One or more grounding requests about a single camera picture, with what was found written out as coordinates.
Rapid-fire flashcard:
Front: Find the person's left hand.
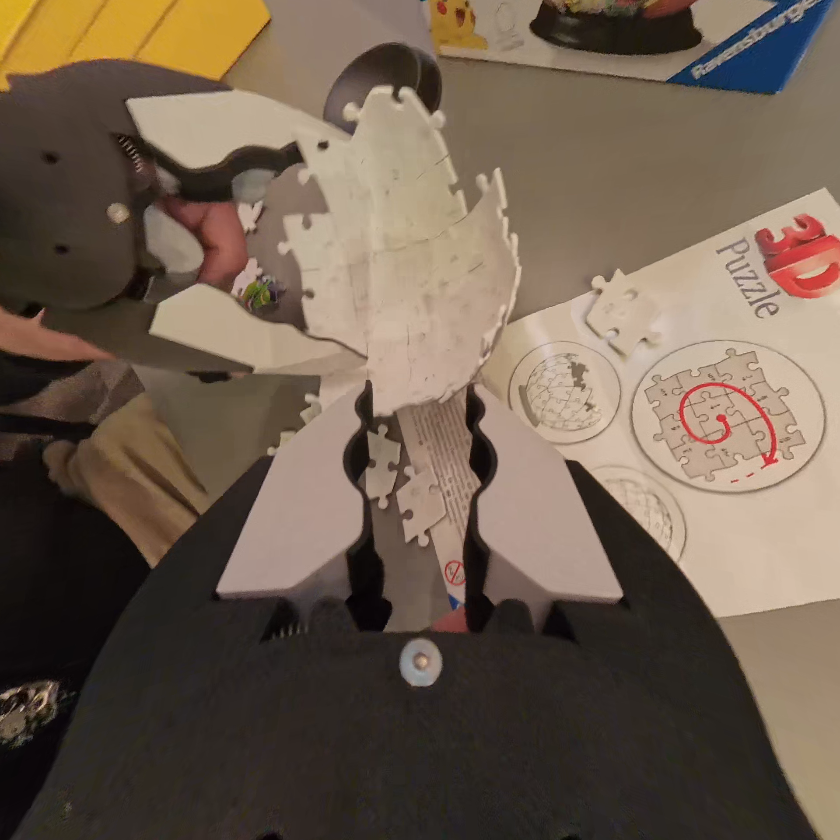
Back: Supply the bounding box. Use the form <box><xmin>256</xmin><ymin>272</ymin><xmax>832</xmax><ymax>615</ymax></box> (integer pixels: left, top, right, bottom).
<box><xmin>157</xmin><ymin>196</ymin><xmax>248</xmax><ymax>287</ymax></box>

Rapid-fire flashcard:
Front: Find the shiny metal buckle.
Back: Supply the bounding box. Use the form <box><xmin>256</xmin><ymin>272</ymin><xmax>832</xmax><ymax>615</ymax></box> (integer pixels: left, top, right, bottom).
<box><xmin>0</xmin><ymin>679</ymin><xmax>74</xmax><ymax>750</ymax></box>

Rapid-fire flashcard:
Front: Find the blue puzzle box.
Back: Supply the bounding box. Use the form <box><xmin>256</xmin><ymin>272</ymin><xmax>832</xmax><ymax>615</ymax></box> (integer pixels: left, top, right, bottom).
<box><xmin>430</xmin><ymin>0</ymin><xmax>834</xmax><ymax>94</ymax></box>

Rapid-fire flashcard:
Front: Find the yellow plastic tray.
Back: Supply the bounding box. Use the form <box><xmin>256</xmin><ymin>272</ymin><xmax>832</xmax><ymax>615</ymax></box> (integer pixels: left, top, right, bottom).
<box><xmin>0</xmin><ymin>0</ymin><xmax>271</xmax><ymax>84</ymax></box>

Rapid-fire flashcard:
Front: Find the white instruction leaflet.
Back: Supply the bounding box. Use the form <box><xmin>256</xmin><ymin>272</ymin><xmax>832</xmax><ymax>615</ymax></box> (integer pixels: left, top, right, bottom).
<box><xmin>394</xmin><ymin>187</ymin><xmax>840</xmax><ymax>619</ymax></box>

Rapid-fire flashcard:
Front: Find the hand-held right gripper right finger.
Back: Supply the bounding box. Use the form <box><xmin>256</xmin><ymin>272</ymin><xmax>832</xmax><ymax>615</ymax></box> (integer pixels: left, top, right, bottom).
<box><xmin>461</xmin><ymin>387</ymin><xmax>626</xmax><ymax>629</ymax></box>

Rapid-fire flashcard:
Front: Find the green colourful puzzle piece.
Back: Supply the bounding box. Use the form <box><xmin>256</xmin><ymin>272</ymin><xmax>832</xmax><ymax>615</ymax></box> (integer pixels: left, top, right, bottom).
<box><xmin>241</xmin><ymin>274</ymin><xmax>284</xmax><ymax>311</ymax></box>

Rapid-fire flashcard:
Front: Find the partly built puzzle ball shell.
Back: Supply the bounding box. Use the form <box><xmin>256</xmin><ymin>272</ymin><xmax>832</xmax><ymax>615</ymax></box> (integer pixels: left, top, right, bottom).
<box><xmin>279</xmin><ymin>85</ymin><xmax>524</xmax><ymax>419</ymax></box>

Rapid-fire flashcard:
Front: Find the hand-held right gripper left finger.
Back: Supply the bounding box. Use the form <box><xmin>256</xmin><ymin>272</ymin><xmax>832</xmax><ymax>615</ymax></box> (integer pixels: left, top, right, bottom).
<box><xmin>215</xmin><ymin>381</ymin><xmax>395</xmax><ymax>618</ymax></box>

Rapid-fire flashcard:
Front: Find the black puzzle ball stand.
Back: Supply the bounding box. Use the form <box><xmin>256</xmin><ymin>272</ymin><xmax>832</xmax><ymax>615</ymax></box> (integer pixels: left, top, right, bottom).
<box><xmin>323</xmin><ymin>41</ymin><xmax>442</xmax><ymax>123</ymax></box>

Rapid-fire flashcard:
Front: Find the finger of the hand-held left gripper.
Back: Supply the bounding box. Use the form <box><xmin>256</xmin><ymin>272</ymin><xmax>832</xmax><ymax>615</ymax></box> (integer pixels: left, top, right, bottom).
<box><xmin>125</xmin><ymin>88</ymin><xmax>357</xmax><ymax>206</ymax></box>
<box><xmin>147</xmin><ymin>282</ymin><xmax>370</xmax><ymax>376</ymax></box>

